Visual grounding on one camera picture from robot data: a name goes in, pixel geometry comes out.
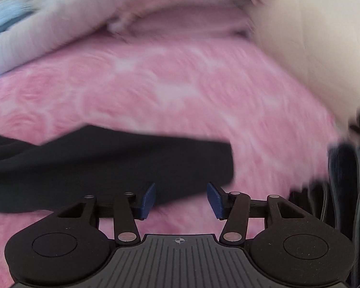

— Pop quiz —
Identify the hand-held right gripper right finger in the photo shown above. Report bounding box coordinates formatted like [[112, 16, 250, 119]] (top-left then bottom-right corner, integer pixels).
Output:
[[207, 182, 314, 244]]

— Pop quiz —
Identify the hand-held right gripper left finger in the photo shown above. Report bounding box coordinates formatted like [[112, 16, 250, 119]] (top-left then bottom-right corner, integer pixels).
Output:
[[49, 182, 156, 245]]

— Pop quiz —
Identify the dark blue garment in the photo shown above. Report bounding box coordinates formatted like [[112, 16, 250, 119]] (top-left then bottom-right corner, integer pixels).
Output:
[[0, 124, 235, 213]]

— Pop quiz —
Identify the pink floral bed sheet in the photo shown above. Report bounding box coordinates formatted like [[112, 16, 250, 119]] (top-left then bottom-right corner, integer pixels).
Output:
[[0, 34, 345, 288]]

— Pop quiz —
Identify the dark striped cloth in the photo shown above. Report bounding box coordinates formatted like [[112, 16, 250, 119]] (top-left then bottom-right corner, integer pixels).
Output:
[[288, 139, 360, 288]]

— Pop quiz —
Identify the pink folded blanket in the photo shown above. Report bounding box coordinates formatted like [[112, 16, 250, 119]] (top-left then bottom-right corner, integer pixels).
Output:
[[108, 0, 255, 38]]

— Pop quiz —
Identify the grey striped quilt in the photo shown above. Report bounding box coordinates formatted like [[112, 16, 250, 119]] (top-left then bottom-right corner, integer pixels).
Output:
[[0, 0, 264, 81]]

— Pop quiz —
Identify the blue checkered pillow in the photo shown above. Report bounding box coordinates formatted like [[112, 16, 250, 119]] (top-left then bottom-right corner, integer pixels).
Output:
[[0, 0, 33, 41]]

